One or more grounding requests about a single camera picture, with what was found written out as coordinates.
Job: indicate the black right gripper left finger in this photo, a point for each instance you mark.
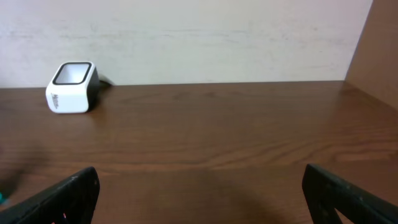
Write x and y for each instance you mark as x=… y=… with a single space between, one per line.
x=73 y=200

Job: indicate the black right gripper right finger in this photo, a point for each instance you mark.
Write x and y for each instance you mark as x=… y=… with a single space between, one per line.
x=327 y=195

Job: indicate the blue mouthwash bottle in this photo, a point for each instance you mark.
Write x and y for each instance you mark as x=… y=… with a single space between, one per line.
x=3 y=198

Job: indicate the brown cardboard box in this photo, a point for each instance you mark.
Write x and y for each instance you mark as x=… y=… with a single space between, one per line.
x=373 y=68

